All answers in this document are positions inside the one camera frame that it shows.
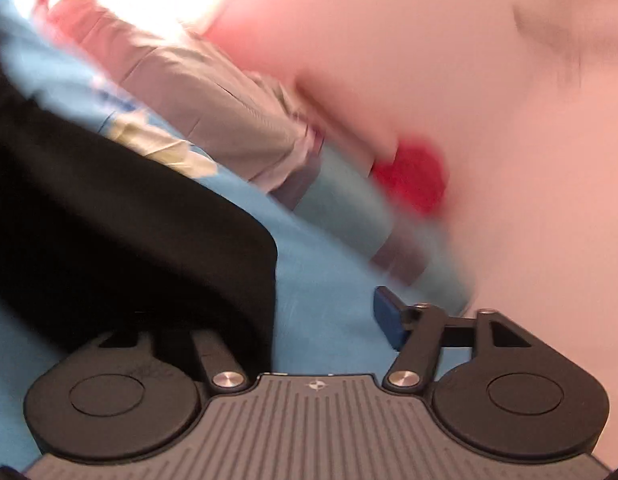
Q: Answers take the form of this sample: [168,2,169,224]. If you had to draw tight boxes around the striped teal far bed sheet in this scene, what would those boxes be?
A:
[271,146,470,315]

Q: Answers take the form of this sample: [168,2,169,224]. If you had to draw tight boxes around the blue floral bed sheet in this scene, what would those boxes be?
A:
[0,0,475,470]

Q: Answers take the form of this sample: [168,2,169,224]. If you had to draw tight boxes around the black knit pants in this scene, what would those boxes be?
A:
[0,61,277,375]

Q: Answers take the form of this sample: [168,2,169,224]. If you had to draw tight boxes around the red folded blanket stack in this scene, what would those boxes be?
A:
[370,140,448,218]

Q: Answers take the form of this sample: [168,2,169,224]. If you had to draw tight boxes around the beige quilt on far bed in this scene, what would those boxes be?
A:
[48,0,319,194]

